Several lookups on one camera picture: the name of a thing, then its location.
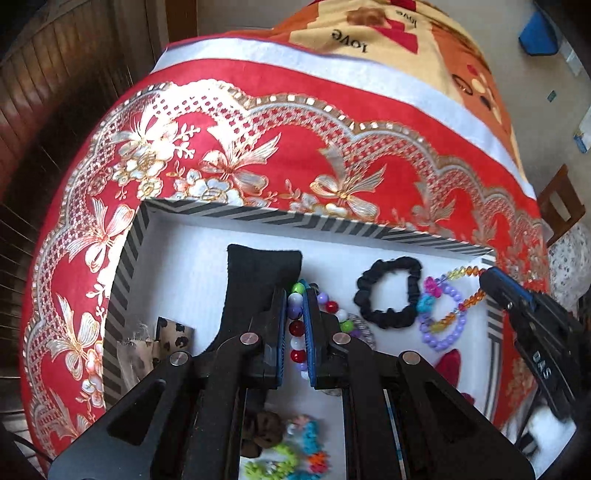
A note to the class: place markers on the wooden chair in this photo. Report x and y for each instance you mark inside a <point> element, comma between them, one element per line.
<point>561,203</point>

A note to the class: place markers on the red satin hair bow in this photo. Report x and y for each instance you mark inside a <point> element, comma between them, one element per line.
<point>450,364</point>

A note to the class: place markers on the brown scrunchie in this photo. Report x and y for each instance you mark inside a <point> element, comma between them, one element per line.
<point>263,429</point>

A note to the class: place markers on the orange printed blanket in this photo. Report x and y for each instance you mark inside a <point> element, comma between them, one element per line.
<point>438,55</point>

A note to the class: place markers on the white wall socket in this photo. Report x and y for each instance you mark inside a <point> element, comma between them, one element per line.
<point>572,57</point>

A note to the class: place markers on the red floral tablecloth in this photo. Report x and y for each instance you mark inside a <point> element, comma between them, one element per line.
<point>277,106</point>

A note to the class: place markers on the wall calendar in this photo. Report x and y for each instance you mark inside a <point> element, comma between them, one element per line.
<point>582,139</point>

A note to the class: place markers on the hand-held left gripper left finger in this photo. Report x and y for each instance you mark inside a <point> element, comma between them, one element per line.
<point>278,332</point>

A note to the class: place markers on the blue wall holder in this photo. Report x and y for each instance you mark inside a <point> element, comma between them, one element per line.
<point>538,34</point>

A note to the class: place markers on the black cloth bow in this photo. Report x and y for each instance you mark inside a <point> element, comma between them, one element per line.
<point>258,272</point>

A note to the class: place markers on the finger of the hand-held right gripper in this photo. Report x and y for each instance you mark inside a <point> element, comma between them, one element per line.
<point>540,341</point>

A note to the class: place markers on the black scrunchie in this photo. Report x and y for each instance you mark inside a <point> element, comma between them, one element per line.
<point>369,277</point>

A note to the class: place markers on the floral patterned cushion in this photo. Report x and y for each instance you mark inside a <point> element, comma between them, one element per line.
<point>569,258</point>

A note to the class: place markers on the striped black and white box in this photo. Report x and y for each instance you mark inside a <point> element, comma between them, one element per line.
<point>194,258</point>

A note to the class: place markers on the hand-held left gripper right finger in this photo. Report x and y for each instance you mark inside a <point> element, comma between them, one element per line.
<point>310,332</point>

